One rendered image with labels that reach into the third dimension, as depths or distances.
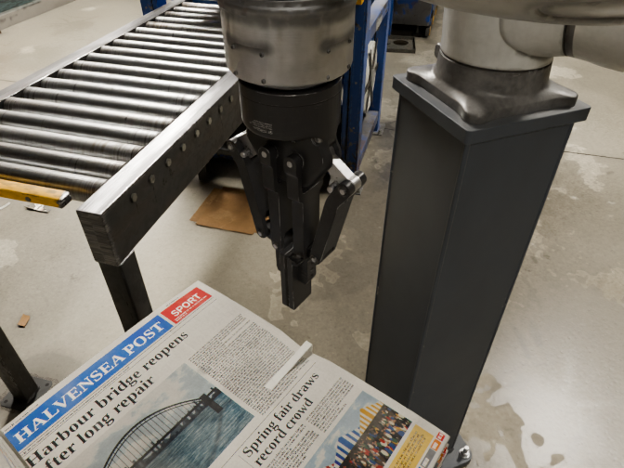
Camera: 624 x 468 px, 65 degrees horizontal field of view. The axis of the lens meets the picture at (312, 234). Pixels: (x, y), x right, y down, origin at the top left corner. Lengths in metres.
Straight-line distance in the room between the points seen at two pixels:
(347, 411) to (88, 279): 1.59
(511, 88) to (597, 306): 1.39
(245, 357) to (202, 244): 1.48
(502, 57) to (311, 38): 0.42
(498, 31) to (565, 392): 1.25
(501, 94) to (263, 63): 0.45
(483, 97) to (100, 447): 0.61
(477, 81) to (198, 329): 0.48
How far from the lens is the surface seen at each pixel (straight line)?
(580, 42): 0.67
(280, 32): 0.31
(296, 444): 0.52
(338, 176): 0.37
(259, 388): 0.56
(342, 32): 0.33
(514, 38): 0.68
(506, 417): 1.59
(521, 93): 0.73
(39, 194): 0.95
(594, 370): 1.81
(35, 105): 1.36
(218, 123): 1.25
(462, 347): 1.05
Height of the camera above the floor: 1.29
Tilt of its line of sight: 39 degrees down
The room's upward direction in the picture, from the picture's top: straight up
